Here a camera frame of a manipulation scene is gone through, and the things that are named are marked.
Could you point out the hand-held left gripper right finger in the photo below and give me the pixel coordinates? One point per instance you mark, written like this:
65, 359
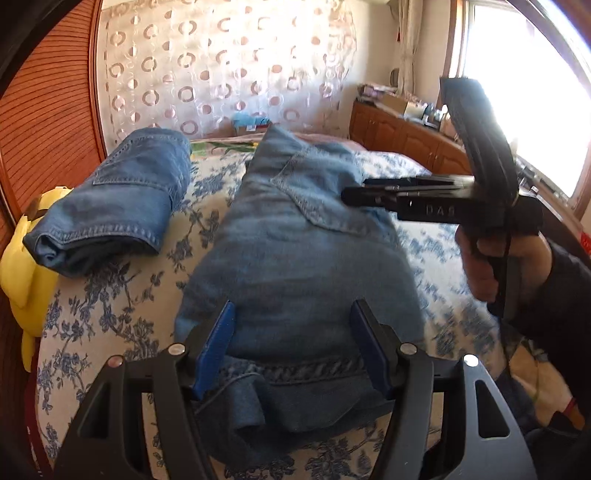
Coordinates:
369, 350

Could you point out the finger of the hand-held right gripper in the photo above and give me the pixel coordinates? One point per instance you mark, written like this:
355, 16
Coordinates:
397, 182
369, 196

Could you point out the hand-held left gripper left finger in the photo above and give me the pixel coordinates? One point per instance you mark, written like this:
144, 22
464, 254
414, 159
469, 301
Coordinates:
214, 350

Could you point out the light blue denim pants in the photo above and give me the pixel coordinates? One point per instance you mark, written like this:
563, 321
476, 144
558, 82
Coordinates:
295, 258

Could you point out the mid blue denim pants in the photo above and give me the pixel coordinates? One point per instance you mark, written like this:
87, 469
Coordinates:
129, 184

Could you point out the person's right forearm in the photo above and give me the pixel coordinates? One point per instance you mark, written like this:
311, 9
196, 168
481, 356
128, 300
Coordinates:
563, 314

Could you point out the person's right hand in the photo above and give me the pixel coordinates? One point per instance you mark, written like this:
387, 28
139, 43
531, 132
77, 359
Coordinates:
531, 263

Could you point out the open cardboard box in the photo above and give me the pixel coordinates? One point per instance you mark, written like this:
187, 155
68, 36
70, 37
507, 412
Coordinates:
401, 105

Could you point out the pile of papers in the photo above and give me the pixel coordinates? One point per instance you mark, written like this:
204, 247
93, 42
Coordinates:
375, 91

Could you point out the bed with floral sheet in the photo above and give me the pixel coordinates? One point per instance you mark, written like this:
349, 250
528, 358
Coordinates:
115, 323

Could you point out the red paper item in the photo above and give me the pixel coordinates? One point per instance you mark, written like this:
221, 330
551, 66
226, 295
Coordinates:
585, 242

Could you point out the window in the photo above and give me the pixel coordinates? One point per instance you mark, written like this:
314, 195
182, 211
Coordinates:
531, 92

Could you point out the cardboard box with blue cloth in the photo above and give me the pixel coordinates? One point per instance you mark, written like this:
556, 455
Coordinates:
249, 122

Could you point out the pale window curtain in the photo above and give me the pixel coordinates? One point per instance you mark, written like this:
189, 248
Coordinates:
408, 41

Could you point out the yellow plush toy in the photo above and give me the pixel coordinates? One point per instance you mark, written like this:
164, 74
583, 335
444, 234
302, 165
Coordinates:
18, 277

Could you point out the wooden slatted wardrobe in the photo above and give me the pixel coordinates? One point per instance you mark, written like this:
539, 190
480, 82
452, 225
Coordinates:
46, 115

